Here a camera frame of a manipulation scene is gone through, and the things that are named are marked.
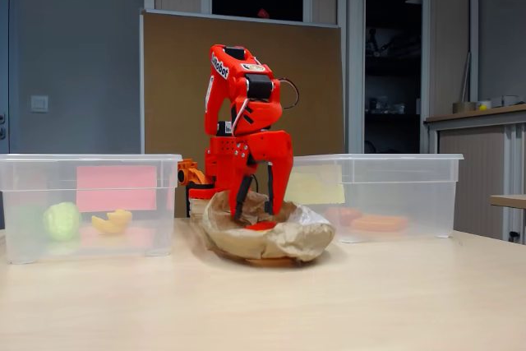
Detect wooden base block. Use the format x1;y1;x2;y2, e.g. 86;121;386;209
188;197;215;219

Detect white box on cabinet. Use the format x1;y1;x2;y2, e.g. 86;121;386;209
491;95;525;108

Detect grey cabinet with wooden top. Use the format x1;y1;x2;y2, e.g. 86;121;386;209
423;104;526;245

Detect crumpled brown paper bag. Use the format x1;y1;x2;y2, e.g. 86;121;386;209
201;189;337;264

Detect pink paper label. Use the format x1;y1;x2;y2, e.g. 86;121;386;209
76;164;159;213

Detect small wooden side table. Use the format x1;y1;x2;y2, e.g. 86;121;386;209
489;193;526;210

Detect pale green toy grapes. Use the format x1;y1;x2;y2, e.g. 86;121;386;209
43;201;82;242

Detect brown cork board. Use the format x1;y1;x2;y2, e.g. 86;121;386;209
139;8;345;219

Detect yellow toy bananas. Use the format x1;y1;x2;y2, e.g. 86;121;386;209
90;209;133;234

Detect yellow paper label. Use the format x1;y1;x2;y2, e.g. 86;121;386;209
285;164;345;206

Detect red toy chili pepper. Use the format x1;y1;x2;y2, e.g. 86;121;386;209
245;220;278;232

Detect clear plastic bin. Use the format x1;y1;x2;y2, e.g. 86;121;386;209
0;153;183;265
285;153;464;244

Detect orange plastic clamp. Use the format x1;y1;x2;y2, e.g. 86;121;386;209
177;158;210;187

